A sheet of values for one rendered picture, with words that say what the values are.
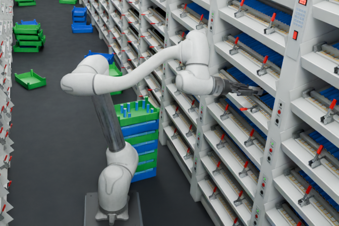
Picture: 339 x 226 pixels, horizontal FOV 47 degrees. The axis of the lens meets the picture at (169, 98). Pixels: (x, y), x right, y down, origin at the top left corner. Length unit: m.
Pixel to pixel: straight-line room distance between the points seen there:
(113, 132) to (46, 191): 0.84
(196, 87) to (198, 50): 0.16
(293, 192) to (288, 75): 0.49
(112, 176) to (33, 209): 0.78
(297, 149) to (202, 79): 0.49
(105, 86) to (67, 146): 1.48
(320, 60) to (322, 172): 0.41
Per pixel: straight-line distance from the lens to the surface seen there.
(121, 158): 2.19
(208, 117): 2.32
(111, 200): 2.12
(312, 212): 1.65
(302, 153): 1.61
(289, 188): 1.73
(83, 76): 1.83
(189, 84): 1.66
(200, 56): 1.70
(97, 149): 3.15
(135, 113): 2.66
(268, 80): 1.73
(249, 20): 1.87
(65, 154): 3.12
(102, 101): 2.04
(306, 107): 1.55
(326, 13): 1.42
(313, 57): 1.50
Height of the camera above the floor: 1.77
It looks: 27 degrees down
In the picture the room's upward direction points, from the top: 4 degrees clockwise
